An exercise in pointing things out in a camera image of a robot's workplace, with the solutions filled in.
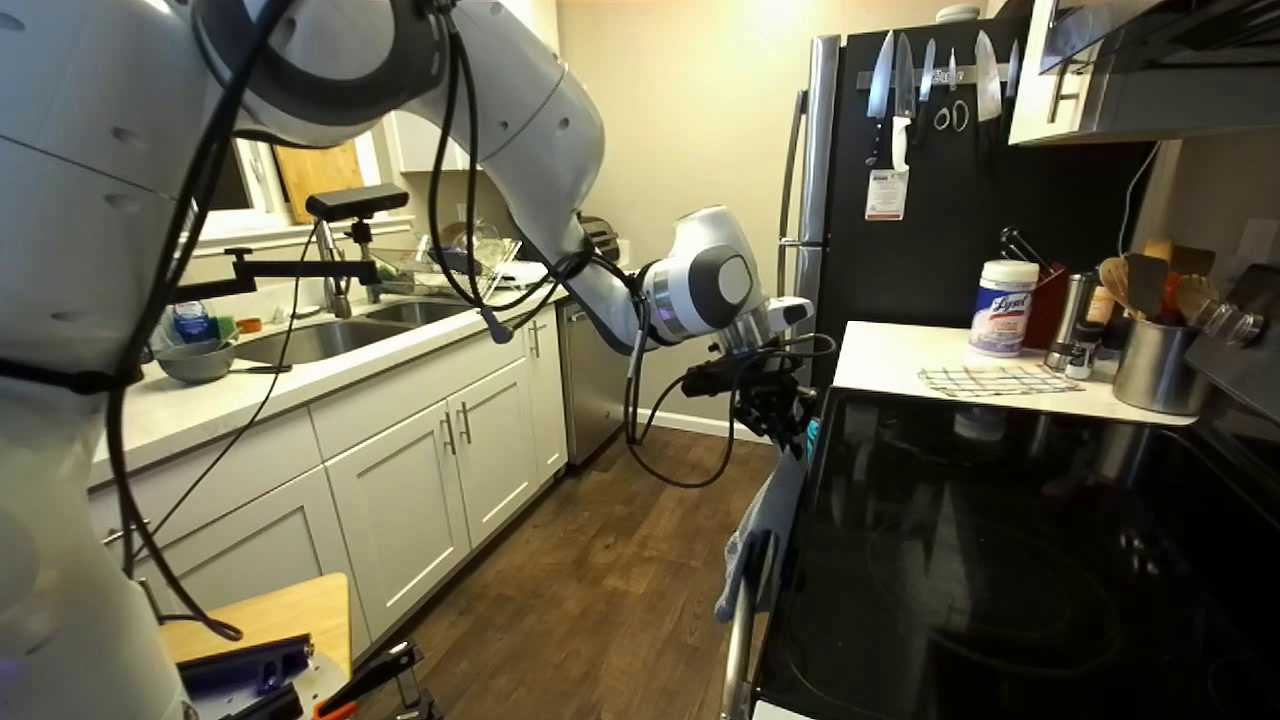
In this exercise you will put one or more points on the black orange bar clamp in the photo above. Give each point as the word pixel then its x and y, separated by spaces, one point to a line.
pixel 364 682

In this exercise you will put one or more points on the kitchen faucet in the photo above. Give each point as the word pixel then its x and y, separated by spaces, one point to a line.
pixel 349 290

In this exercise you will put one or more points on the range hood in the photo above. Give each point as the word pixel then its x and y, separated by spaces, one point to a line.
pixel 1184 80

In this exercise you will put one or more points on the black stereo camera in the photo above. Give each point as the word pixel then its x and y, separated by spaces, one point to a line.
pixel 356 202

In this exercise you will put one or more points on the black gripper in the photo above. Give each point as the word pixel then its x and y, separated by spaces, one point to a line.
pixel 754 379

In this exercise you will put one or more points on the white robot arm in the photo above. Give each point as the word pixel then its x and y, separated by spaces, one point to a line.
pixel 81 202

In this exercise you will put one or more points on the orange spice bottle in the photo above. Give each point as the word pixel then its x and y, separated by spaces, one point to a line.
pixel 1103 307

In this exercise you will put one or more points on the stainless steel electric stove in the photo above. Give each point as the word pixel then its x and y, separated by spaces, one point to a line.
pixel 1012 575

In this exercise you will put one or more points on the small steel kitchen knife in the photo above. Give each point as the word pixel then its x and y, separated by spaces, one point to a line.
pixel 989 73
pixel 907 73
pixel 929 68

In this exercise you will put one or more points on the stainless steel dishwasher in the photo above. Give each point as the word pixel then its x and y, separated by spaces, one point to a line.
pixel 594 403

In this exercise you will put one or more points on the white upper cabinet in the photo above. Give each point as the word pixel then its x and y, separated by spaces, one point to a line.
pixel 1035 80

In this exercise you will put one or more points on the blue purple plastic object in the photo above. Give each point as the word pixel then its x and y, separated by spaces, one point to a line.
pixel 244 665

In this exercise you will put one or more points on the steel utensil holder cup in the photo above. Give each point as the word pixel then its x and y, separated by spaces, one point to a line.
pixel 1155 366

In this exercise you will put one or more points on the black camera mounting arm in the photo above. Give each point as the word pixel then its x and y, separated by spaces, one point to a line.
pixel 284 268

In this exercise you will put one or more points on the white wipes canister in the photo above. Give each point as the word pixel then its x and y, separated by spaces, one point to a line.
pixel 1006 307

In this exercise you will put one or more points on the black kitchen utensil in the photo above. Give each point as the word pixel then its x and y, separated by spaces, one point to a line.
pixel 1023 244

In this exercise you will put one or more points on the dark red box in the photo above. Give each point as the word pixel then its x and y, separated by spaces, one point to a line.
pixel 1048 313

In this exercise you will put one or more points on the white sink base cabinet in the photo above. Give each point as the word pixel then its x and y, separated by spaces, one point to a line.
pixel 400 492

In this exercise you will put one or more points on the black steel refrigerator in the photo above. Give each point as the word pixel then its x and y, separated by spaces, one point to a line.
pixel 923 265

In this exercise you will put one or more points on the light blue towel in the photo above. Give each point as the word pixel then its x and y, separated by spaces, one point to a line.
pixel 766 532

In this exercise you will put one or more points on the steel pepper mill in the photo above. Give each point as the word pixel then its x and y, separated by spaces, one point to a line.
pixel 1077 313

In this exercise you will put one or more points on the bright blue white-striped towel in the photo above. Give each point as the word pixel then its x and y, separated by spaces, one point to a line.
pixel 809 438

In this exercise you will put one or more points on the grey bowl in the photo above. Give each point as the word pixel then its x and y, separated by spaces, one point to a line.
pixel 192 361

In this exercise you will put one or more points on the large steel kitchen knife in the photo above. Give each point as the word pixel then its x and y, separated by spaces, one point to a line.
pixel 881 80

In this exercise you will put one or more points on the white paper tag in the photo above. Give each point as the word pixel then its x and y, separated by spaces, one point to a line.
pixel 884 195

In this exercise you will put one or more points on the wooden cutting board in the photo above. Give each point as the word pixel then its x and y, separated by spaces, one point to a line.
pixel 322 180

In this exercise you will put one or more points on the steel kitchen sink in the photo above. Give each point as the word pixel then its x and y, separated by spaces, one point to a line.
pixel 332 333

